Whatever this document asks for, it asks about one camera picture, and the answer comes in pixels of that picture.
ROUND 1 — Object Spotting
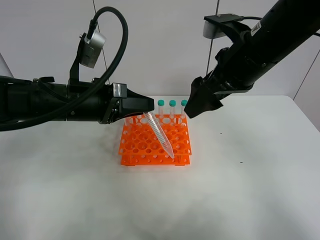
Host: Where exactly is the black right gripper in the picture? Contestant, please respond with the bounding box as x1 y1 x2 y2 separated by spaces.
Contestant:
184 47 253 119

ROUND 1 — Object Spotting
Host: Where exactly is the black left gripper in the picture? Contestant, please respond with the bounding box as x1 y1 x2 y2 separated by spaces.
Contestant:
99 82 155 125

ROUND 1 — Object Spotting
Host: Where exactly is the clear test tube teal cap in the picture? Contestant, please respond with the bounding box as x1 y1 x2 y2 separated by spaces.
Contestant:
143 111 175 159

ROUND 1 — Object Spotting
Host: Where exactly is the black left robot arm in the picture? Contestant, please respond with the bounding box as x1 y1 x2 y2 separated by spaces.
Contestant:
0 76 155 132

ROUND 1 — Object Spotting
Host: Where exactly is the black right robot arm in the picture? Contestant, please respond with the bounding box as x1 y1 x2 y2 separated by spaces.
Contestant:
184 0 320 119

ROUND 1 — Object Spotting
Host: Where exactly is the orange test tube rack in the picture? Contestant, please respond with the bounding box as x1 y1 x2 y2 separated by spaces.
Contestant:
118 114 192 166

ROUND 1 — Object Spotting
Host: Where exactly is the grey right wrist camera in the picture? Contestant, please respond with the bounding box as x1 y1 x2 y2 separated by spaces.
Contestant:
203 13 243 40

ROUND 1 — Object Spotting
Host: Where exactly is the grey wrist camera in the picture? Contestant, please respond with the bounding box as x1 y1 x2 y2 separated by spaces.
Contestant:
203 13 243 40
79 30 106 69

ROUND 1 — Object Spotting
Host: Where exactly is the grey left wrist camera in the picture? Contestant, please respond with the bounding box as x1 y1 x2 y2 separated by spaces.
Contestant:
79 30 106 69

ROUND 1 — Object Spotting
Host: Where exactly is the black left camera cable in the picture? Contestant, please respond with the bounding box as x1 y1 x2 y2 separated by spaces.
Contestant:
0 6 129 132

